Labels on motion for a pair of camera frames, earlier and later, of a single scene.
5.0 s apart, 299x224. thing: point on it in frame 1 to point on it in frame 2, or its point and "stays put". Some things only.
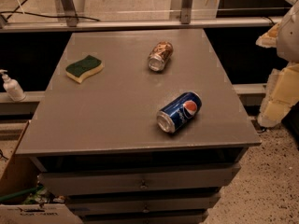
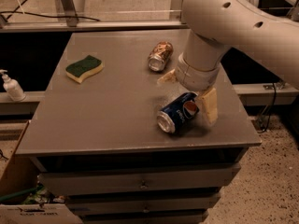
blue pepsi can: [178, 112] stays put
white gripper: [290, 36] to [196, 77]
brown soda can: [160, 55] stays put
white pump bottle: [12, 87] stays put
